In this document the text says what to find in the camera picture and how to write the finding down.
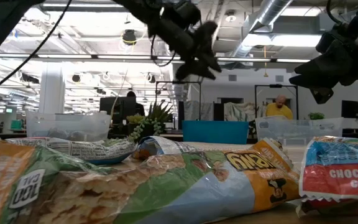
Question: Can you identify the clear plastic bin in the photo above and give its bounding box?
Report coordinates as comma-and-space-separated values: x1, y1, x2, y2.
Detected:
25, 111, 112, 143
255, 115, 344, 146

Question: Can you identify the person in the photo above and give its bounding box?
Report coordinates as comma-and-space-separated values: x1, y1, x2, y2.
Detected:
265, 94, 294, 121
125, 90, 146, 116

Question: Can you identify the long ceiling light strip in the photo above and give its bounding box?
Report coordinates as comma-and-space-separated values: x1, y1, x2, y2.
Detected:
0, 54, 313, 64

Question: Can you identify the small green plant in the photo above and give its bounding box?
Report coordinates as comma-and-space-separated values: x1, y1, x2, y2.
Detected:
308, 111, 325, 121

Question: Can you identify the white pillar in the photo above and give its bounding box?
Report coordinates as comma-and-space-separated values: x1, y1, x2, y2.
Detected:
38, 61, 65, 114

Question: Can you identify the red chocolate chip granola bar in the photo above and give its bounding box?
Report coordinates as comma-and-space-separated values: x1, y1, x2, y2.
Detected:
296, 135, 358, 217

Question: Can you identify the granola bar with nutrition label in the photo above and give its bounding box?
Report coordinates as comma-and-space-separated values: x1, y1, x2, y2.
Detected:
4, 136, 138, 166

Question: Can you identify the black metal frame stand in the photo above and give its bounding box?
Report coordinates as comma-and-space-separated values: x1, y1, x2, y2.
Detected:
254, 83, 300, 121

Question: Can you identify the blue orange granola bar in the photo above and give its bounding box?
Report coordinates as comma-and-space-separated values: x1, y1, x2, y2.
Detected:
70, 130, 89, 142

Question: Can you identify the black ceiling device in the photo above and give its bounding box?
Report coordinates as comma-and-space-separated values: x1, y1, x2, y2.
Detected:
122, 29, 138, 46

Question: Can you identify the grey cloth cover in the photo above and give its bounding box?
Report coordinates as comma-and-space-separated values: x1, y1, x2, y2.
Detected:
185, 100, 214, 121
224, 102, 269, 122

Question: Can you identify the green orange Chewy granola bar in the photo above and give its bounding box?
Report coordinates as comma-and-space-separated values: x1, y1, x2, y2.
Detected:
0, 136, 301, 224

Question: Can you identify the blue plastic bin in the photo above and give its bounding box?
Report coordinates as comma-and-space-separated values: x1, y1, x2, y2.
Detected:
181, 120, 250, 145

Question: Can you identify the small black monitor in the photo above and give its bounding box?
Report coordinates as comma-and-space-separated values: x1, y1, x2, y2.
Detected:
341, 100, 358, 119

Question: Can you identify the blue wrapper granola bar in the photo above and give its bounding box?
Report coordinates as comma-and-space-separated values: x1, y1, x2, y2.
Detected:
44, 128, 70, 141

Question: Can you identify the rectangular ceiling light panel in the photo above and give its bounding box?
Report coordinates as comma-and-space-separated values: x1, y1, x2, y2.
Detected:
242, 33, 323, 48

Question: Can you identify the blue white granola bar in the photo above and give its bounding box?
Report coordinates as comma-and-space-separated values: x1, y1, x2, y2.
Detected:
131, 136, 200, 161

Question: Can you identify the black computer monitor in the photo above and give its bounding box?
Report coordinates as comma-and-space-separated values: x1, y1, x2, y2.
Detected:
99, 96, 137, 121

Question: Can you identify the potted succulent plant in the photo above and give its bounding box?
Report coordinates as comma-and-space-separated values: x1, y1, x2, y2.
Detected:
126, 101, 175, 144

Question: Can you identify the yellow hanging cord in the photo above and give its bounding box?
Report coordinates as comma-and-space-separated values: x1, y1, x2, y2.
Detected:
262, 45, 269, 78

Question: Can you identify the teal box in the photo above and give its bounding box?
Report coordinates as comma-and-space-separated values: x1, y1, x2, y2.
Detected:
9, 119, 24, 131

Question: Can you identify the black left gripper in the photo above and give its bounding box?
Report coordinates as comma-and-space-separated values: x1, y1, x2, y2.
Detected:
147, 18, 223, 81

